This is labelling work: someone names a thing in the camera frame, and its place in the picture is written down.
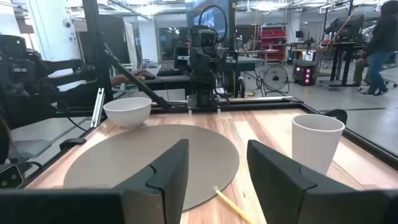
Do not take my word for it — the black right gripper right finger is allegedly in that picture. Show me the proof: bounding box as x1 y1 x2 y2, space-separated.
246 139 398 224

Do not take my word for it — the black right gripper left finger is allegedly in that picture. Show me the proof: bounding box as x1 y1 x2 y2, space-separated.
0 138 190 224

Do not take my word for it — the yellow chopstick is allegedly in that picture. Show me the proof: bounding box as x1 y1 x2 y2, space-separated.
212 185 257 224

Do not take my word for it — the white bowl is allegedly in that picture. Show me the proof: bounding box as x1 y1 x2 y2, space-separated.
103 96 152 128

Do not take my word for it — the grey desk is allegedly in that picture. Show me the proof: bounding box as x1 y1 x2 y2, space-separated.
142 55 265 91

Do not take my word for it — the round grey placemat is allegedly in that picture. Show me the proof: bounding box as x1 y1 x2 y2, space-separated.
63 124 240 212

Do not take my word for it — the blue screen monitor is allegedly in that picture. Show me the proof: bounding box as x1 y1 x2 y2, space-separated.
186 0 231 38

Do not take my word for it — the white ribbed cup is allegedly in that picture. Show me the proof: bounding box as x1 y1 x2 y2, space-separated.
291 113 346 175

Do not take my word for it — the red bin shelf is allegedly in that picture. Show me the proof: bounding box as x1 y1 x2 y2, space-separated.
257 25 287 62

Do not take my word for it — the floor fan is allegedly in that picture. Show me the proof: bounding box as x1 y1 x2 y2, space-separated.
262 63 290 94

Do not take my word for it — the person's hand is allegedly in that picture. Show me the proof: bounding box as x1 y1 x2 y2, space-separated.
110 68 149 87

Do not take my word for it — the black table clamp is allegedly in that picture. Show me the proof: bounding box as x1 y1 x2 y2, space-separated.
323 108 348 125
59 138 87 151

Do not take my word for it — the black computer tower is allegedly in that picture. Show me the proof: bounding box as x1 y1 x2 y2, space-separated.
294 59 317 86

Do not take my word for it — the black standing desk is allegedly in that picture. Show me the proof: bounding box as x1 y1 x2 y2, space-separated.
318 42 368 90

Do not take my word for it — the person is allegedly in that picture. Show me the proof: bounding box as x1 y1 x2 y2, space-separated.
357 0 398 97
353 55 373 93

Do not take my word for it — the black desk monitor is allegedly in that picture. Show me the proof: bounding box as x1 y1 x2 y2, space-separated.
325 14 364 43

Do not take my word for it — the black equipment stack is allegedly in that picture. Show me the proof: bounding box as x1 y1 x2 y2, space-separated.
0 34 63 131

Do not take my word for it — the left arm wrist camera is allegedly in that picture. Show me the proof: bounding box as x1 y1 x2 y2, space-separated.
190 25 218 49

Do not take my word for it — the black table frame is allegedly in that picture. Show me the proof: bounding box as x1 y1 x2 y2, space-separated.
21 96 398 190

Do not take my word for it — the silver aluminium rail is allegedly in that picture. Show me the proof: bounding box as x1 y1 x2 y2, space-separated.
90 88 106 128

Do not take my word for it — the black gantry post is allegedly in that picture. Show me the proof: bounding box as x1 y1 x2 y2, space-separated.
81 0 172 110

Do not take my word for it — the black camera box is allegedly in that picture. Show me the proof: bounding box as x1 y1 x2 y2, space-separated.
0 164 25 189

